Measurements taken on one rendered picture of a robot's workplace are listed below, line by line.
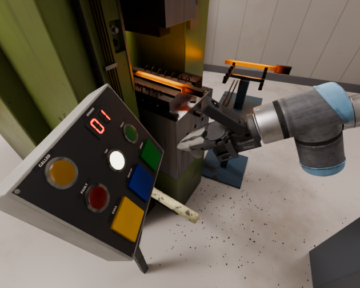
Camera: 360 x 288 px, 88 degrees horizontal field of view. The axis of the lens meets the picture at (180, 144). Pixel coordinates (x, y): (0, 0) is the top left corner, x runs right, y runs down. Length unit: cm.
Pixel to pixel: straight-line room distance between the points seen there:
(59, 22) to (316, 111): 65
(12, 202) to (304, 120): 51
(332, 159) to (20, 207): 59
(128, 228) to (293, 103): 44
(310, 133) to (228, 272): 118
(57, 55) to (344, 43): 350
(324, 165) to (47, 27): 75
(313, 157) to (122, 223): 45
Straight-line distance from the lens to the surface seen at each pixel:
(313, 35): 358
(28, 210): 38
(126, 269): 150
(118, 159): 47
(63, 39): 68
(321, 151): 50
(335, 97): 45
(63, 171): 39
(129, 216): 47
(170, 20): 77
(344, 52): 374
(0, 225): 206
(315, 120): 45
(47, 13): 66
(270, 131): 44
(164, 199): 91
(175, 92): 92
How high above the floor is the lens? 143
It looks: 44 degrees down
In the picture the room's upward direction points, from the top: straight up
